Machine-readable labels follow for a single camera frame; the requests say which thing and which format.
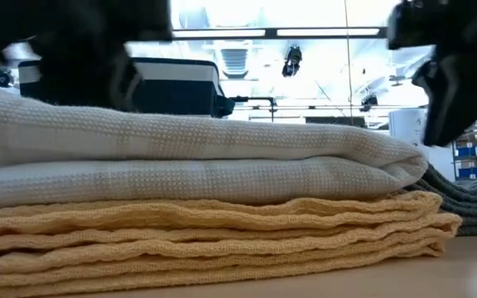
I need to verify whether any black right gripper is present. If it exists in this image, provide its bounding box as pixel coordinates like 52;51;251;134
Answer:
411;43;477;148

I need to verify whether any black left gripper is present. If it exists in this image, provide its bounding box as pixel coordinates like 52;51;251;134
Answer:
31;35;142;113

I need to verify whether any grey towel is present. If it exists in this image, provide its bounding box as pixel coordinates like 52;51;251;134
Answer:
403;163;477;237

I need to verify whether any white towel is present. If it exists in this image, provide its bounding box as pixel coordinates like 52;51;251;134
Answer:
0;82;429;214

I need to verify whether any pale orange waffle towel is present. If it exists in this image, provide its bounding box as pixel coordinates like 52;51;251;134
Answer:
0;190;463;298

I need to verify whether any white cabinet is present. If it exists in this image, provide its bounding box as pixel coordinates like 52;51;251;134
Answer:
388;108;455;181

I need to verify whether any navy white striped fabric bin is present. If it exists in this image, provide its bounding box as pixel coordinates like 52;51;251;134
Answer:
17;56;236;119

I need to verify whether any black monitor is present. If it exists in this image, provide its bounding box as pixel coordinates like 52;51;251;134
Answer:
304;116;367;128

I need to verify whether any grey ceiling air vent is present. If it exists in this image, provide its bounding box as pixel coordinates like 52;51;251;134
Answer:
220;48;250;79

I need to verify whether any thin black stand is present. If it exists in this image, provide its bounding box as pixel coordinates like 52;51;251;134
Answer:
234;95;276;123

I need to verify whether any thin hanging cable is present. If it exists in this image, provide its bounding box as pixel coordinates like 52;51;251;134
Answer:
344;0;354;125

